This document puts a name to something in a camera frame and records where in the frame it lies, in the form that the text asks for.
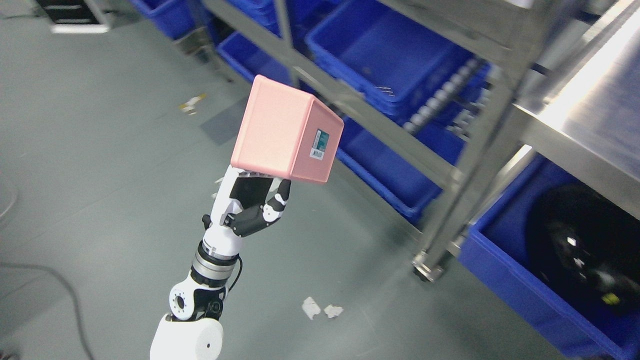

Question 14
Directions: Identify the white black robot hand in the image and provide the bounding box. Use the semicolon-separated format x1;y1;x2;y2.
209;165;291;240

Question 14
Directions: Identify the pink plastic storage box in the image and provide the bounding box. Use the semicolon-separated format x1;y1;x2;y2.
230;75;345;184

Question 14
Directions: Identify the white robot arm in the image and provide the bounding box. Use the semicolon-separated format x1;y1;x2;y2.
149;166;291;360

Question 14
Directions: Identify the blue bin lower shelf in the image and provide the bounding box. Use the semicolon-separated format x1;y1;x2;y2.
336;116;442;225

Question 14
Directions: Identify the blue bin shelf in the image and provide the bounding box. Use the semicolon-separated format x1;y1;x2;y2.
336;116;442;225
304;0;473;125

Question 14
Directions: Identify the blue bin upper shelf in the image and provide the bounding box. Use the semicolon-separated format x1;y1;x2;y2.
304;0;473;125

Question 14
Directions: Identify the stainless steel shelf rack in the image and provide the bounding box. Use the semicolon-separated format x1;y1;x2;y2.
175;0;576;201

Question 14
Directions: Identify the blue bin under table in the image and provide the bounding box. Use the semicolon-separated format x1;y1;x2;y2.
458;155;640;360

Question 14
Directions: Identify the black helmet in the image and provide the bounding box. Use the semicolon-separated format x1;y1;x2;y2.
525;182;640;314

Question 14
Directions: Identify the stainless steel work table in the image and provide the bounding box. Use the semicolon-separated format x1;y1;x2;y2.
420;0;640;267

